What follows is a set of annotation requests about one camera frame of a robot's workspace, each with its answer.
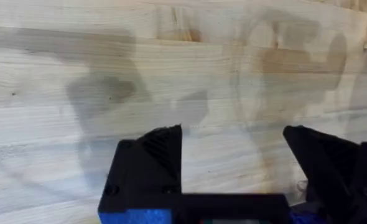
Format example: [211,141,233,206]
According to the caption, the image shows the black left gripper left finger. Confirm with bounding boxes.
[98,123,184,215]

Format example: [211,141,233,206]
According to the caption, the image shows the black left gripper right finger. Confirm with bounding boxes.
[282,124,367,224]

